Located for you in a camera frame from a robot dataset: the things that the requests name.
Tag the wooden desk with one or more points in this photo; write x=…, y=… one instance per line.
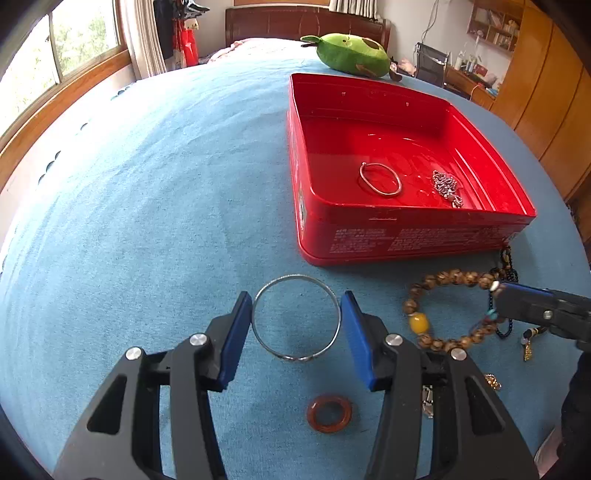
x=461, y=78

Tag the patterned curtain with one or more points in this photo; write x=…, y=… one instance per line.
x=353, y=7

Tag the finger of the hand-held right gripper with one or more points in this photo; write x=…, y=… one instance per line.
x=526, y=302
x=575, y=333

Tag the blue blanket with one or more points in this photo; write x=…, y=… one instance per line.
x=161, y=207

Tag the black office chair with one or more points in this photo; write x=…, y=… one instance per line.
x=429, y=69

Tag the hanging dark clothes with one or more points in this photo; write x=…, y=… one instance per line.
x=164, y=27

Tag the wooden wardrobe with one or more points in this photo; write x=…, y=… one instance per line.
x=545, y=101

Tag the wide silver bangle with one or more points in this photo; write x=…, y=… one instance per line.
x=298, y=358

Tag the gold pendant with beaded tassel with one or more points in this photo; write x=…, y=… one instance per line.
x=527, y=353

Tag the green avocado plush toy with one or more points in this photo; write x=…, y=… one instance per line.
x=351, y=55

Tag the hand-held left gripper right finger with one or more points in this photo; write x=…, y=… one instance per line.
x=358, y=341

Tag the person's right forearm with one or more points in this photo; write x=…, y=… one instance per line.
x=579, y=415

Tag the small gold charm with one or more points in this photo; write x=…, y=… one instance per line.
x=493, y=382

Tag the pink plush toy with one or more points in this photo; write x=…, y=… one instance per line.
x=407, y=66

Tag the pink floral bedding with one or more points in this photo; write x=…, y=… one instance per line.
x=240, y=46

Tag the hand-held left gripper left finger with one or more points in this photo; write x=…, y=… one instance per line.
x=235, y=341

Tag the white curtain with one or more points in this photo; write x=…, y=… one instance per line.
x=147, y=46

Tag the wooden wall shelf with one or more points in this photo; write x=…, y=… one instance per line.
x=494, y=27

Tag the wooden framed window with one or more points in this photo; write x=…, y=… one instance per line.
x=27, y=69

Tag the thin silver bangle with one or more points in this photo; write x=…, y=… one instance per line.
x=388, y=195

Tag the dark wooden headboard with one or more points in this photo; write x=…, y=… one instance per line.
x=277, y=23

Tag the red tin box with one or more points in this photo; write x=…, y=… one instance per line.
x=415, y=240

